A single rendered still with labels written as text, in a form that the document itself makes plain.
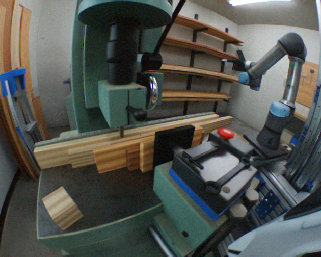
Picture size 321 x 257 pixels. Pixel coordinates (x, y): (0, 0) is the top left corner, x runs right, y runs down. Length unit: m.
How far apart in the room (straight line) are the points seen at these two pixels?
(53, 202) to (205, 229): 0.21
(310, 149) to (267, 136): 0.26
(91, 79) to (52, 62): 2.39
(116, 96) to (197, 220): 0.21
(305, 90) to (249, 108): 1.59
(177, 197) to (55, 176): 0.25
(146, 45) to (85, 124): 0.33
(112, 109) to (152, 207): 0.18
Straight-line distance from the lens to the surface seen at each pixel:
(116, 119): 0.24
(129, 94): 0.23
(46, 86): 2.79
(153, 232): 0.31
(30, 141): 1.12
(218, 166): 0.19
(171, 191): 0.20
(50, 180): 0.33
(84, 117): 0.48
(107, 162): 0.29
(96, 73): 0.35
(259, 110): 3.70
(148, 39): 0.49
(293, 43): 0.83
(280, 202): 0.77
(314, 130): 0.78
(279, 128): 0.78
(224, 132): 0.22
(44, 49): 2.80
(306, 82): 3.37
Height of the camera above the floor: 1.11
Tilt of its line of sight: 26 degrees down
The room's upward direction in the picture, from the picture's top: 5 degrees clockwise
